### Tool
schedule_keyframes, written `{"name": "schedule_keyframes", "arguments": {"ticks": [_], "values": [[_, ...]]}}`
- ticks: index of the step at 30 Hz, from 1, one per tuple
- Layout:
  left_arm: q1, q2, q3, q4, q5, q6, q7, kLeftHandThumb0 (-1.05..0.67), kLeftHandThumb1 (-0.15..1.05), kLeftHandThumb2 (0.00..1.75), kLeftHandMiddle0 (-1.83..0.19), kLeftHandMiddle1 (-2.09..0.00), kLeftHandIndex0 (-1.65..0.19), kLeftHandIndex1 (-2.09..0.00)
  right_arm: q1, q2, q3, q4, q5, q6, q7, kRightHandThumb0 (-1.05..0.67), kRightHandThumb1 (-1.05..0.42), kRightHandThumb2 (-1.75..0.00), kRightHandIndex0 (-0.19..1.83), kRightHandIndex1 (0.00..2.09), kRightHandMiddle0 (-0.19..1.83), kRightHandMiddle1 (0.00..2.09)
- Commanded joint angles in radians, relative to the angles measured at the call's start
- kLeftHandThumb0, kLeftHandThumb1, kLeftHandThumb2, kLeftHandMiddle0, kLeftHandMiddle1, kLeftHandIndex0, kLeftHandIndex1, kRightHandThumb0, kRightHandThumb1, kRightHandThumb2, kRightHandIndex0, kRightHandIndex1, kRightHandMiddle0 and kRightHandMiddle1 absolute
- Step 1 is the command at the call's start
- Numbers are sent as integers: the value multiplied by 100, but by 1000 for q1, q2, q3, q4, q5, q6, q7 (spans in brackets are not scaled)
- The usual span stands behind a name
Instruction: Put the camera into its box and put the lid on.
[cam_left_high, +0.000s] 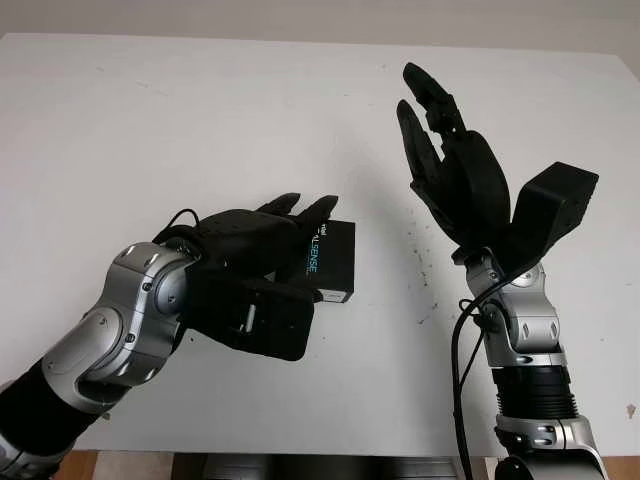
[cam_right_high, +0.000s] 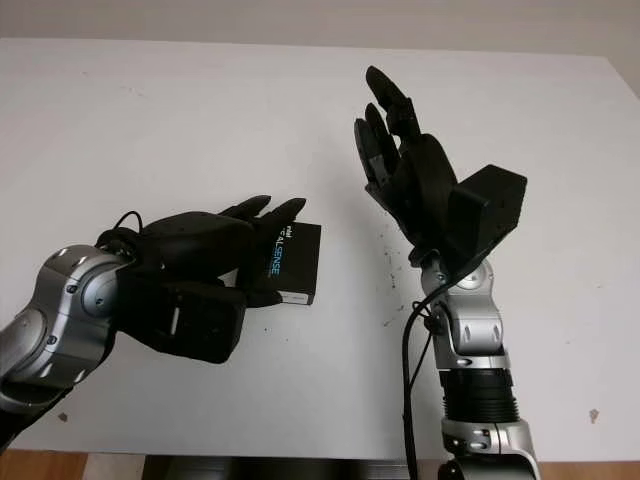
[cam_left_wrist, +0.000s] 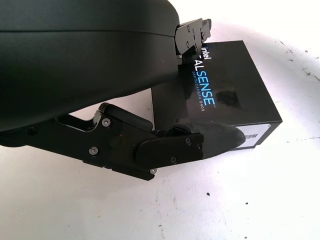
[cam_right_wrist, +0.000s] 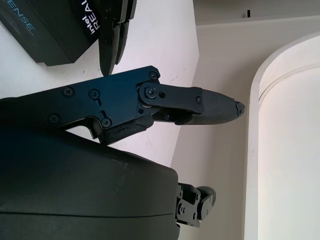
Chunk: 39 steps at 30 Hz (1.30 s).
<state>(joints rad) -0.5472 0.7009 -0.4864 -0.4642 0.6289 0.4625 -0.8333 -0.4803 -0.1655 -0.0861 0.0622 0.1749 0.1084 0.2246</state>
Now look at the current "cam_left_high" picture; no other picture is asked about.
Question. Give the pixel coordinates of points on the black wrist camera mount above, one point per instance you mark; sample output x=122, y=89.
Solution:
x=270, y=325
x=555, y=200

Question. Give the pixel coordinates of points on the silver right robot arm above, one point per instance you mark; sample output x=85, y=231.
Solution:
x=530, y=365

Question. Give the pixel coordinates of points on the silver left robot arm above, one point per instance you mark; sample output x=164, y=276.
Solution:
x=110, y=340

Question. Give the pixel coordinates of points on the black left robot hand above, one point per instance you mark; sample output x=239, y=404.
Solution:
x=240, y=235

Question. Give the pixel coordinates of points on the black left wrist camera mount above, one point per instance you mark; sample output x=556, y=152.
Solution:
x=270, y=325

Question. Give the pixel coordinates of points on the black RealSense box lid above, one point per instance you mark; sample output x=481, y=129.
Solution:
x=337, y=255

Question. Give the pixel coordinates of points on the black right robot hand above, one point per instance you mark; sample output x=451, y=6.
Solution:
x=475, y=185

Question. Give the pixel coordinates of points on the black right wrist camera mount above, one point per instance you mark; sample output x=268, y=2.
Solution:
x=555, y=200

